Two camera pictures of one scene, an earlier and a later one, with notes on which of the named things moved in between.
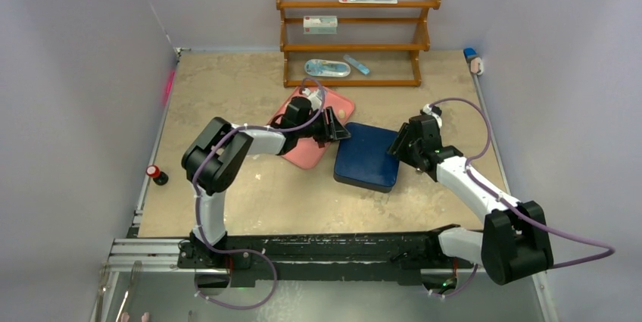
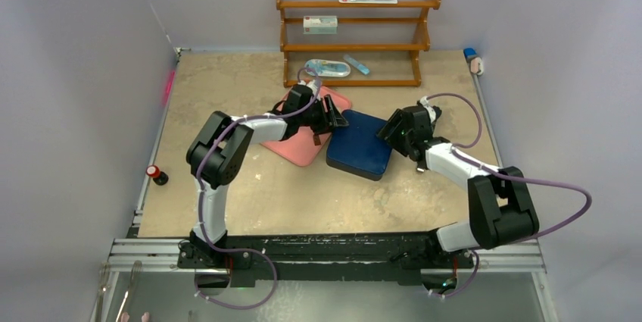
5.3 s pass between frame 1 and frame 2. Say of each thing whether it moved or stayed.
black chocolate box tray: moved
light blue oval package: stayed
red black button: stayed
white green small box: stayed
